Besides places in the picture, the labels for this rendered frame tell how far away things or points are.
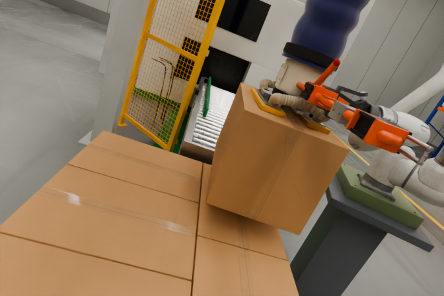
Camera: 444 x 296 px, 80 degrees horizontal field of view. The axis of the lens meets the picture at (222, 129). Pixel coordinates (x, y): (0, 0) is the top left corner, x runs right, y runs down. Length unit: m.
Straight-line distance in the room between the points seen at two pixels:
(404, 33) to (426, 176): 11.38
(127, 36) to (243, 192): 1.61
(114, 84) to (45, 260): 1.64
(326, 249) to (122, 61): 1.93
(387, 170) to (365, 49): 10.57
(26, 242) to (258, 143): 0.76
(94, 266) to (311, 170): 0.76
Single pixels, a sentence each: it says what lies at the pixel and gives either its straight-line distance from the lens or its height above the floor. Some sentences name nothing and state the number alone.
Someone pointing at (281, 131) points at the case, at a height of 1.04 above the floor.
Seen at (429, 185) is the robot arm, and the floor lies 0.98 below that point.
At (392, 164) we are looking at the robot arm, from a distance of 1.62.
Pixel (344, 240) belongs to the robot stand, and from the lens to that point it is 1.73.
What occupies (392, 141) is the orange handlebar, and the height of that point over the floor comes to 1.21.
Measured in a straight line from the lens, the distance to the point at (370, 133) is 0.59.
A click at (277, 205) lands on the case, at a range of 1.08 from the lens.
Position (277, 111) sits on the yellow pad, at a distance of 1.01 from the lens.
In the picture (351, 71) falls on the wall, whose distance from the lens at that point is 11.96.
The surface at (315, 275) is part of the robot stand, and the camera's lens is 1.87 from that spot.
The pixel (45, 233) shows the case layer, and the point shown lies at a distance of 1.02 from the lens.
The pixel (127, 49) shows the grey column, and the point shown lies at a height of 0.89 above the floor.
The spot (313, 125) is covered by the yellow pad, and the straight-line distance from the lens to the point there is 1.07.
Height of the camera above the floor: 1.28
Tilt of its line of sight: 19 degrees down
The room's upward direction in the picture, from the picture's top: 22 degrees clockwise
